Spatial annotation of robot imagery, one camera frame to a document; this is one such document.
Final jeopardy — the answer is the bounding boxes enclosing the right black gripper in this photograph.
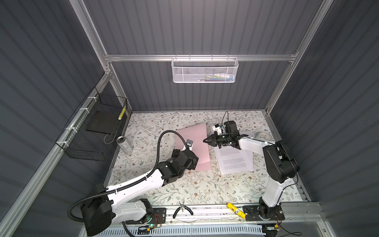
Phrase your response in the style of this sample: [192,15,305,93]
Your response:
[203,132,231,149]

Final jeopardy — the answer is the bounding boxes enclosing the pink file folder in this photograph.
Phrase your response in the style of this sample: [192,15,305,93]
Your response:
[177,123,211,171]

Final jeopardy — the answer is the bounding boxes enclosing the printed paper sheet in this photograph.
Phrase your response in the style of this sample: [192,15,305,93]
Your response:
[214,146,254,175]
[212,124,222,135]

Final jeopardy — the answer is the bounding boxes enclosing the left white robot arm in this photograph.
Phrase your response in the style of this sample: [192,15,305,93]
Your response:
[80,149,199,237]

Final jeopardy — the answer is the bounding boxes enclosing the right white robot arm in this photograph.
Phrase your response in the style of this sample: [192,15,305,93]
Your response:
[203,120,300,221]

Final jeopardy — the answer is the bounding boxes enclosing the white round timer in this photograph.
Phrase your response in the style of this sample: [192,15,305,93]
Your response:
[255,132,272,142]

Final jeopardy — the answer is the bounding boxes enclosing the silver metal can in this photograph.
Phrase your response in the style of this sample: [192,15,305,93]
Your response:
[116,136,133,155]

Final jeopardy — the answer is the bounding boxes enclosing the yellow marker in basket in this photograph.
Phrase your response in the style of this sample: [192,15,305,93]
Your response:
[118,106,126,120]

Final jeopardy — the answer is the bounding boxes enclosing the yellow glue tube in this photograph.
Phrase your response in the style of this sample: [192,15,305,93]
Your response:
[227,202,246,219]

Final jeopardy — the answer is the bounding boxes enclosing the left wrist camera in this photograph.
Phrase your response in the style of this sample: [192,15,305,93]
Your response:
[183,139,193,150]

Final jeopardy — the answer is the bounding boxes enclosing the black handled pliers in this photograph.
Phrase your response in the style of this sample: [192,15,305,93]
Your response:
[172,204,194,219]

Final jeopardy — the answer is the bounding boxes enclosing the white wire mesh basket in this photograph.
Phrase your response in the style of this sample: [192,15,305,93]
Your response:
[171,57,239,84]

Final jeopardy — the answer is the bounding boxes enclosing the white perforated cable tray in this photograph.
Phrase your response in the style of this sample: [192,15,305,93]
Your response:
[97,224,266,237]

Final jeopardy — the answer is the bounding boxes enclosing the black wire mesh basket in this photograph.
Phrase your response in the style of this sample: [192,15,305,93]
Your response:
[56,89,128,162]

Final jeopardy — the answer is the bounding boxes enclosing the black corrugated cable conduit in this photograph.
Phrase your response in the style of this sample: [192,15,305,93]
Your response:
[67,130,189,223]

